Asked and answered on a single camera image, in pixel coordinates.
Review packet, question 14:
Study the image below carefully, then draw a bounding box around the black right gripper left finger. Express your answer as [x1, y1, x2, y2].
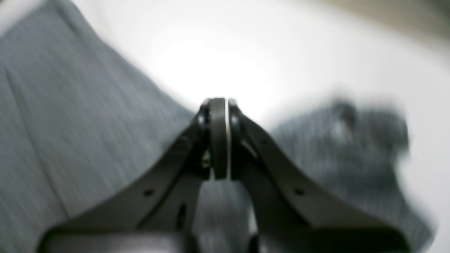
[37, 98, 227, 253]

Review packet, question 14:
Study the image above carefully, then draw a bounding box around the grey t-shirt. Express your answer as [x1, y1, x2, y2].
[0, 0, 434, 253]

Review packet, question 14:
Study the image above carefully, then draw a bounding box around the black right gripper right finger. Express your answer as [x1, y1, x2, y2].
[229, 99, 410, 253]

